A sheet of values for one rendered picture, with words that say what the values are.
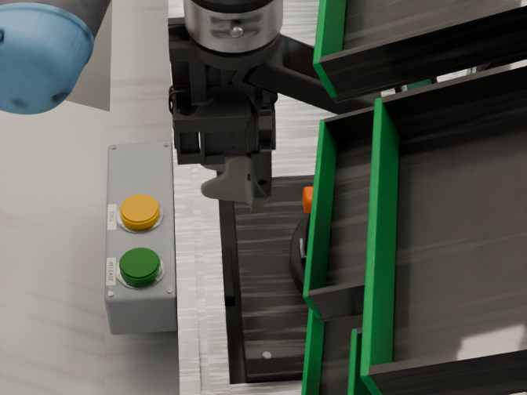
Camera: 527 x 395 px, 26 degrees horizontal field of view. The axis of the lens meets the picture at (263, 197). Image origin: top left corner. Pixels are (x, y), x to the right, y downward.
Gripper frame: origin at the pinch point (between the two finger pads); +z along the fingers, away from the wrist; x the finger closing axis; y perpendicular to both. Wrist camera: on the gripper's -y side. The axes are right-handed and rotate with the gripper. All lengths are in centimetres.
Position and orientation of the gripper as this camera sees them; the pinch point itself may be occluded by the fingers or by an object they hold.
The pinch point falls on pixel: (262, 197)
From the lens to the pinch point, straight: 102.3
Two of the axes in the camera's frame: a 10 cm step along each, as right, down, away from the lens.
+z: 0.0, 6.6, 7.5
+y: -10.0, 0.6, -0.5
